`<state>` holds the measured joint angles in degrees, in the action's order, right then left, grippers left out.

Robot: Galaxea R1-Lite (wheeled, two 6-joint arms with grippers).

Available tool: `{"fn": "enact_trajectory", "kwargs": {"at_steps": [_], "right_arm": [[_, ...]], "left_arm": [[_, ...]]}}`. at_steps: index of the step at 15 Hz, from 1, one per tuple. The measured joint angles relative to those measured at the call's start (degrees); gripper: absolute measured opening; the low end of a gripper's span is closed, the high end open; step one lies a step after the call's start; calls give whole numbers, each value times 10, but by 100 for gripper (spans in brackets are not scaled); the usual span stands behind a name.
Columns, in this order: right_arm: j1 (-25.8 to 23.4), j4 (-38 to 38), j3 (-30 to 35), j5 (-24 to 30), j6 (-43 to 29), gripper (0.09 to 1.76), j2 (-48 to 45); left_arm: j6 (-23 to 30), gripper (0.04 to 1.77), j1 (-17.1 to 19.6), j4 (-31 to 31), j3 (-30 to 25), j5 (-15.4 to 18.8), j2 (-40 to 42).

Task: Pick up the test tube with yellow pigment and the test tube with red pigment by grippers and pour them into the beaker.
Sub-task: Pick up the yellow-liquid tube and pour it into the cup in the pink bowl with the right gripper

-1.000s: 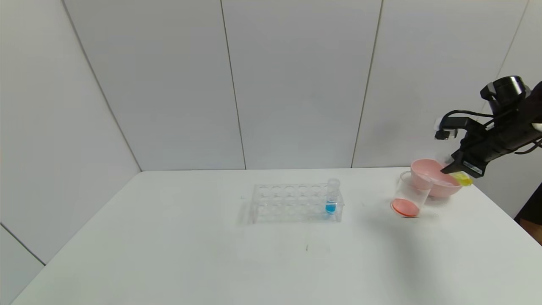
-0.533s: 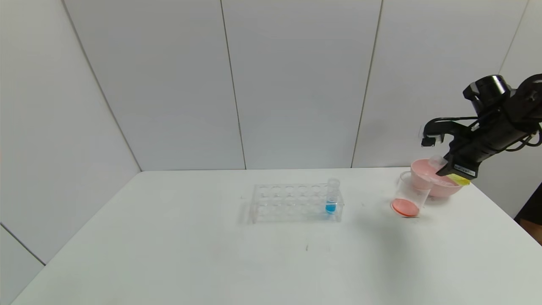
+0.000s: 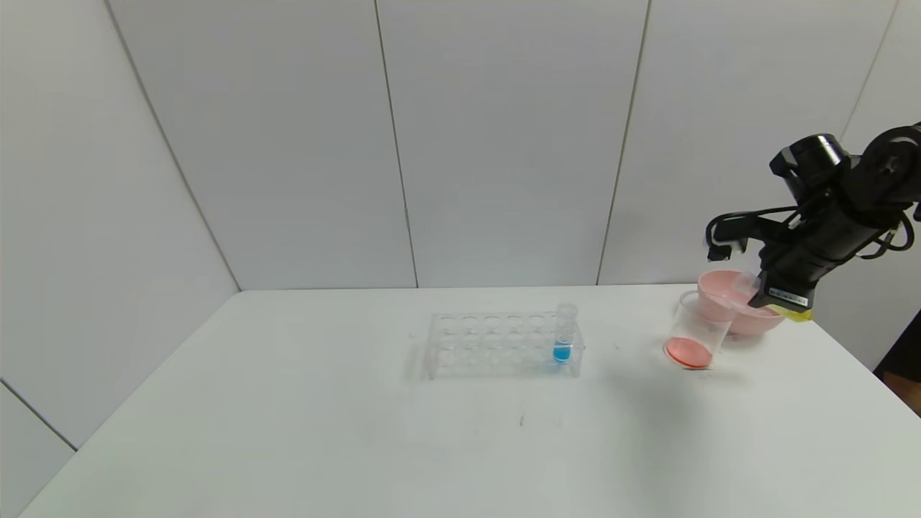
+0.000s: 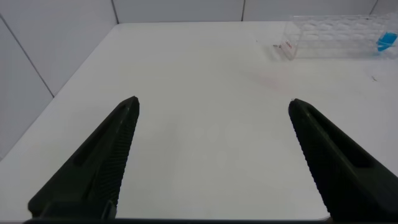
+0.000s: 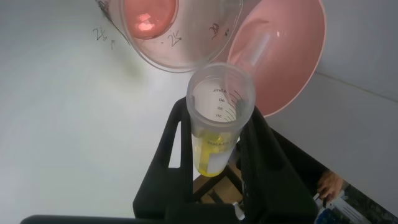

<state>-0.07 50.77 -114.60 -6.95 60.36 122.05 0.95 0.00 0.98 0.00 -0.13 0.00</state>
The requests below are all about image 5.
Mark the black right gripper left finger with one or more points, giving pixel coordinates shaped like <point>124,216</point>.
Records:
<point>155,193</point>

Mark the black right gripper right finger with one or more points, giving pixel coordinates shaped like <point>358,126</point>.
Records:
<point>267,186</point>

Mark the test tube with yellow pigment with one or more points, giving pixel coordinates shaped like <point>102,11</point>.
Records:
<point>214,149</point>

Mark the clear plastic measuring beaker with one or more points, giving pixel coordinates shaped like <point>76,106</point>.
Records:
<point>186,46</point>

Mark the bare hand of bystander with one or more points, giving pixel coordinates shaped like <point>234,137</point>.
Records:
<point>329,186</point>

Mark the white and blue device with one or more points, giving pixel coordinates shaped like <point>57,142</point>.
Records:
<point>339,208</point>

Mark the pink bowl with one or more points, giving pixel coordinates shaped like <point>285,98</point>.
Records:
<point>289,62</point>

